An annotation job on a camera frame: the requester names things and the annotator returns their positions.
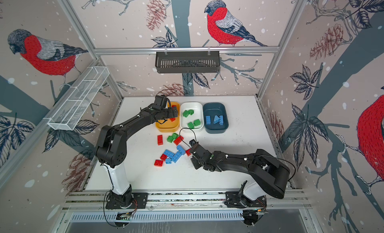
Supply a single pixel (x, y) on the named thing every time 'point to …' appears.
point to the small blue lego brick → (168, 161)
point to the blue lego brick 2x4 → (208, 120)
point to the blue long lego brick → (221, 122)
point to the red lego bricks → (173, 119)
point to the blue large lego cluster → (175, 157)
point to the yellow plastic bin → (167, 126)
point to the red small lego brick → (163, 157)
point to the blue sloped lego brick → (216, 119)
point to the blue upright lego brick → (180, 150)
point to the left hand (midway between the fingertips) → (171, 111)
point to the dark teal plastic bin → (212, 109)
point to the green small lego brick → (175, 135)
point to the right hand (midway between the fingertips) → (194, 159)
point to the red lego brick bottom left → (158, 163)
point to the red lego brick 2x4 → (178, 140)
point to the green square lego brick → (190, 125)
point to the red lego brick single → (188, 152)
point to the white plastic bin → (198, 114)
